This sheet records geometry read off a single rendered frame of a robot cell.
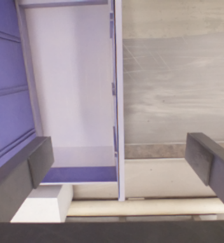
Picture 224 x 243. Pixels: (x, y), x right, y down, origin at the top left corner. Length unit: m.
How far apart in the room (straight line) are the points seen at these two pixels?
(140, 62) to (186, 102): 0.12
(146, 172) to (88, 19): 0.34
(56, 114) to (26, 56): 0.12
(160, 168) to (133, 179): 0.07
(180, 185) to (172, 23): 0.35
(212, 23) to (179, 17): 0.06
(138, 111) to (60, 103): 0.16
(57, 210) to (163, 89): 0.31
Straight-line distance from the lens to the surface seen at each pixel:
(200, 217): 0.51
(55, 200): 0.36
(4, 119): 0.31
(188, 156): 0.17
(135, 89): 0.37
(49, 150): 0.16
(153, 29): 0.37
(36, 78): 0.39
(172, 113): 0.39
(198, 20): 0.40
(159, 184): 0.46
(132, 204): 0.45
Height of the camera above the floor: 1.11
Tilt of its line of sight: 73 degrees down
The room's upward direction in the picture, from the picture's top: 176 degrees counter-clockwise
